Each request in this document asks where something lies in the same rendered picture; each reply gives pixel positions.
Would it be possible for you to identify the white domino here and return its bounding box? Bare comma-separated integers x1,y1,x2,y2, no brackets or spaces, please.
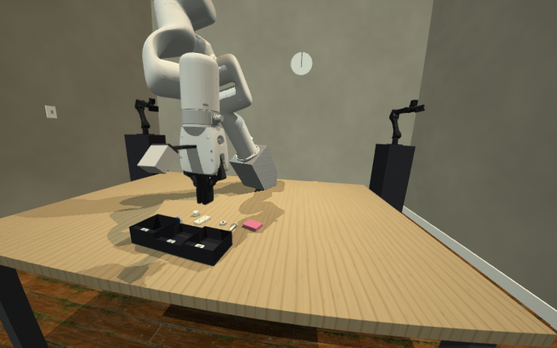
194,215,211,225

